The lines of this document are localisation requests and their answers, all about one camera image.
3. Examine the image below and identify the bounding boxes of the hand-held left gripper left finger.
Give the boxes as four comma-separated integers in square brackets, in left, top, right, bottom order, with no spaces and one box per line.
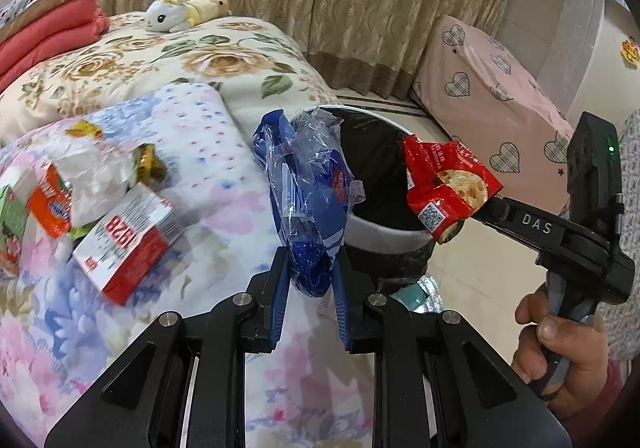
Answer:
[44,243,292,448]

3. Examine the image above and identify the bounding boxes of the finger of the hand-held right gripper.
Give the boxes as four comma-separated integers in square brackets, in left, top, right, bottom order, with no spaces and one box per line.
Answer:
[472,195,568,259]

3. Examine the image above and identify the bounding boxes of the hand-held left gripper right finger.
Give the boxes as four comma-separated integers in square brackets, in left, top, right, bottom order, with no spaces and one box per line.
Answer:
[332,258,573,448]

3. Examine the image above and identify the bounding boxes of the blue plastic wrapper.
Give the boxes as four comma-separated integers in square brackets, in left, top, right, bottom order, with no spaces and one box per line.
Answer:
[252,108,366,299]

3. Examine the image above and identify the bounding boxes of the red noodle packet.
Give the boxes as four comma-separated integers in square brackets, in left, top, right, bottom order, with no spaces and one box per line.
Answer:
[402,134,503,245]

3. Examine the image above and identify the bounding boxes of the white bin with black liner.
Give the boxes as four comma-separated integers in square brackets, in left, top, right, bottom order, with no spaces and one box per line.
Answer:
[295,104,438,289]

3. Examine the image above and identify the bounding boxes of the orange snack packet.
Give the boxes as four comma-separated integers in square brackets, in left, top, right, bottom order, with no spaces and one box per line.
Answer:
[27,163,76,239]

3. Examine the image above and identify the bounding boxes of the green snack packet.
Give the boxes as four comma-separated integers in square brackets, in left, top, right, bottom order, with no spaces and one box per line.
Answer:
[0,185,31,276]

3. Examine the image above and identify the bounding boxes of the person's right hand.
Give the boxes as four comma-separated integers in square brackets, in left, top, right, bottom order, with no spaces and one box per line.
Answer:
[511,280,613,421]

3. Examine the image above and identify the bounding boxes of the silver foil mat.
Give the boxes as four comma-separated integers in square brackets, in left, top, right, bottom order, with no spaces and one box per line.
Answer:
[390,275,443,313]

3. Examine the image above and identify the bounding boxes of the pink heart print sheet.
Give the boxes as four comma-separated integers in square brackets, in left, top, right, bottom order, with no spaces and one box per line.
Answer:
[410,15,576,196]

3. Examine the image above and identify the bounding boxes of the pastel floral blanket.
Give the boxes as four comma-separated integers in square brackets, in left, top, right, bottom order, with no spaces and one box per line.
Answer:
[0,82,381,448]

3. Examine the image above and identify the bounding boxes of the white and red carton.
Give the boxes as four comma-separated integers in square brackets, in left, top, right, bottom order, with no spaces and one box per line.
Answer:
[72,183,183,306]

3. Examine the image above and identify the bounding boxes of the gold foil wrapper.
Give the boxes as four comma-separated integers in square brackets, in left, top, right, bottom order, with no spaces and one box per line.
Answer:
[131,144,168,186]

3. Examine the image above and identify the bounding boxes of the orange white crumpled wrapper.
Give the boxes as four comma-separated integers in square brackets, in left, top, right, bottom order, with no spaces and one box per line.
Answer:
[47,135,146,223]

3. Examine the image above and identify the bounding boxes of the cream floral quilt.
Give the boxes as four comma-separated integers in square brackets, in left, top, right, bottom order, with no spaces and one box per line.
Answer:
[0,10,341,143]

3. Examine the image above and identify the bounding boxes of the small white box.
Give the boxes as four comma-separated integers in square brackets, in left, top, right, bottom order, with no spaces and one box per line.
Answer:
[0,168,41,209]

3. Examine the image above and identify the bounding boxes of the yellow bear plush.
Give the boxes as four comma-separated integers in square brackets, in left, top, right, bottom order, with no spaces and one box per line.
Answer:
[187,0,233,23]

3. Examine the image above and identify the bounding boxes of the white bunny plush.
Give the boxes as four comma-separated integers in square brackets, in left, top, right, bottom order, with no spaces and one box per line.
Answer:
[145,0,201,33]

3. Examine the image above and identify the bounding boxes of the red folded quilt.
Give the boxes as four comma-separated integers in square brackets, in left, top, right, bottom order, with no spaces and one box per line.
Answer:
[0,0,110,91]

